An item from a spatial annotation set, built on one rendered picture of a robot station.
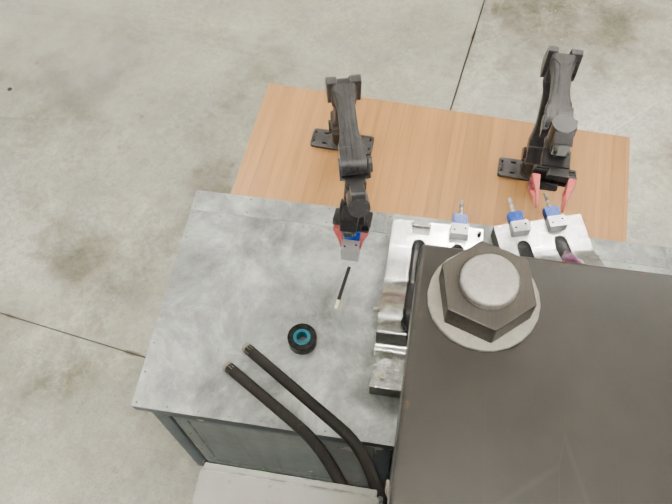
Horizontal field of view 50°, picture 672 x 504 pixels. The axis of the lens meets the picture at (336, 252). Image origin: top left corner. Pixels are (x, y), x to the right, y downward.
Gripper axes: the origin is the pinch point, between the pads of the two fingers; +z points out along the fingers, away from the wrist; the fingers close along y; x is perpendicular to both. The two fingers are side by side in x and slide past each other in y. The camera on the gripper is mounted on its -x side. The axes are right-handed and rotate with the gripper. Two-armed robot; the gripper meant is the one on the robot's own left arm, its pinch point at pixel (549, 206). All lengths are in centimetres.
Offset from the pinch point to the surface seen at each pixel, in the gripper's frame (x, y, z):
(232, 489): -30, -51, 82
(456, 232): 28.0, -19.9, -4.5
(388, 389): 33, -31, 42
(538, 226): 34.5, 3.3, -14.6
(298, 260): 39, -64, 7
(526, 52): 124, 3, -166
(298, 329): 35, -58, 30
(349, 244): 23, -48, 8
